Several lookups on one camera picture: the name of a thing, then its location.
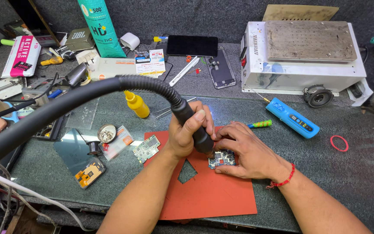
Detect person's left hand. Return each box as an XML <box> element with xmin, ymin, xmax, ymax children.
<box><xmin>166</xmin><ymin>100</ymin><xmax>216</xmax><ymax>160</ymax></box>

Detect person's right hand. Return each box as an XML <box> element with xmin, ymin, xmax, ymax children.
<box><xmin>213</xmin><ymin>122</ymin><xmax>292</xmax><ymax>182</ymax></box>

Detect blue phone circuit board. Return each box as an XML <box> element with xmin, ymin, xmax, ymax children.
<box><xmin>208</xmin><ymin>149</ymin><xmax>236</xmax><ymax>170</ymax></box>

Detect black hot air gun hose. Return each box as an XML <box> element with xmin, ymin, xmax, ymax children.
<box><xmin>0</xmin><ymin>75</ymin><xmax>215</xmax><ymax>176</ymax></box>

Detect metal tweezers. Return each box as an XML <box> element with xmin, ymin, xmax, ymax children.
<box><xmin>153</xmin><ymin>96</ymin><xmax>197</xmax><ymax>119</ymax></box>

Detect green phone circuit board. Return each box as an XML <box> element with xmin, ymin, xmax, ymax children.
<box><xmin>132</xmin><ymin>135</ymin><xmax>161</xmax><ymax>164</ymax></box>

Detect yellow squeeze bottle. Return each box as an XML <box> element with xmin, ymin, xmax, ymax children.
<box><xmin>124</xmin><ymin>90</ymin><xmax>150</xmax><ymax>119</ymax></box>

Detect blue electric screwdriver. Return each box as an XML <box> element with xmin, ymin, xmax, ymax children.
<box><xmin>239</xmin><ymin>81</ymin><xmax>320</xmax><ymax>140</ymax></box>

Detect orange silicone work mat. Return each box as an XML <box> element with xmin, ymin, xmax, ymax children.
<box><xmin>143</xmin><ymin>126</ymin><xmax>258</xmax><ymax>221</ymax></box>

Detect clear packet orange label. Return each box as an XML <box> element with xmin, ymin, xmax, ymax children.
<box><xmin>100</xmin><ymin>125</ymin><xmax>134</xmax><ymax>161</ymax></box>

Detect white flat ruler tool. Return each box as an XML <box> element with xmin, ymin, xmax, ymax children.
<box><xmin>169</xmin><ymin>56</ymin><xmax>200</xmax><ymax>87</ymax></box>

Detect round metal flux tin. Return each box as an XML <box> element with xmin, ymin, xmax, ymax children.
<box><xmin>97</xmin><ymin>124</ymin><xmax>117</xmax><ymax>144</ymax></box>

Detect printed paper card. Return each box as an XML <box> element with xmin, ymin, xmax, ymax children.
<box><xmin>134</xmin><ymin>49</ymin><xmax>166</xmax><ymax>77</ymax></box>

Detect red rubber band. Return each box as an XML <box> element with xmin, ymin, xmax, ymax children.
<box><xmin>330</xmin><ymin>135</ymin><xmax>349</xmax><ymax>153</ymax></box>

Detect black round speaker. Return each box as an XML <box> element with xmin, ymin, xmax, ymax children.
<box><xmin>303</xmin><ymin>85</ymin><xmax>334</xmax><ymax>108</ymax></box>

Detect black smartphone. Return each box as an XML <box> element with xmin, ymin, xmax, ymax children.
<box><xmin>166</xmin><ymin>35</ymin><xmax>219</xmax><ymax>58</ymax></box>

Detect white flat battery box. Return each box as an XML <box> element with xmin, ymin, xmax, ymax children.
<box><xmin>91</xmin><ymin>57</ymin><xmax>137</xmax><ymax>81</ymax></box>

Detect white screen separator machine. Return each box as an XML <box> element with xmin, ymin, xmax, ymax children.
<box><xmin>240</xmin><ymin>20</ymin><xmax>367</xmax><ymax>97</ymax></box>

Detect clear glass sheet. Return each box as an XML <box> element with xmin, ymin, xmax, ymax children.
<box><xmin>65</xmin><ymin>97</ymin><xmax>100</xmax><ymax>131</ymax></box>

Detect white charger plug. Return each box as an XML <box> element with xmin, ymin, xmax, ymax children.
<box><xmin>120</xmin><ymin>32</ymin><xmax>141</xmax><ymax>51</ymax></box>

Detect phone screen with orange flex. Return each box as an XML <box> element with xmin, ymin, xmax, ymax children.
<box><xmin>53</xmin><ymin>128</ymin><xmax>106</xmax><ymax>190</ymax></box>

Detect white plastic pouch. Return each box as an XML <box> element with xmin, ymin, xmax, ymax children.
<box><xmin>347</xmin><ymin>78</ymin><xmax>374</xmax><ymax>107</ymax></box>

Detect teal display packet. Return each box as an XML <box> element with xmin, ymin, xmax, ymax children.
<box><xmin>77</xmin><ymin>0</ymin><xmax>127</xmax><ymax>59</ymax></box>

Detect black parts tray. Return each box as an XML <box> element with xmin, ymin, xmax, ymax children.
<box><xmin>32</xmin><ymin>113</ymin><xmax>66</xmax><ymax>141</ymax></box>

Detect grey speaker box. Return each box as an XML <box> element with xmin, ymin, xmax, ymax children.
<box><xmin>65</xmin><ymin>27</ymin><xmax>96</xmax><ymax>52</ymax></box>

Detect brown cardboard sheet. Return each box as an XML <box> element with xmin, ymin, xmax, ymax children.
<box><xmin>262</xmin><ymin>4</ymin><xmax>340</xmax><ymax>22</ymax></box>

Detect white and pink packet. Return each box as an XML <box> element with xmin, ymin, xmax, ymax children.
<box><xmin>1</xmin><ymin>35</ymin><xmax>42</xmax><ymax>78</ymax></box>

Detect green patterned tool handle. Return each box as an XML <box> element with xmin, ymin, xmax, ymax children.
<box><xmin>247</xmin><ymin>119</ymin><xmax>273</xmax><ymax>129</ymax></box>

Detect red thread bracelet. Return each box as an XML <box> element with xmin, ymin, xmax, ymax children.
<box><xmin>266</xmin><ymin>162</ymin><xmax>296</xmax><ymax>190</ymax></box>

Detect dark phone display frame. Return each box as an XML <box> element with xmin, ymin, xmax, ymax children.
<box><xmin>206</xmin><ymin>48</ymin><xmax>236</xmax><ymax>89</ymax></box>

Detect black solder wire spool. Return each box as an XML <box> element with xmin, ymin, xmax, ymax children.
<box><xmin>87</xmin><ymin>140</ymin><xmax>103</xmax><ymax>156</ymax></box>

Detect yellow handled tool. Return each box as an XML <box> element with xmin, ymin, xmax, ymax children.
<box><xmin>40</xmin><ymin>55</ymin><xmax>64</xmax><ymax>66</ymax></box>

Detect blue handled brush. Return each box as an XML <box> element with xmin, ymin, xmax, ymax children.
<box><xmin>0</xmin><ymin>100</ymin><xmax>19</xmax><ymax>124</ymax></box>

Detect bundle of cables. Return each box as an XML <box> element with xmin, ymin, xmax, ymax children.
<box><xmin>0</xmin><ymin>162</ymin><xmax>93</xmax><ymax>234</ymax></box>

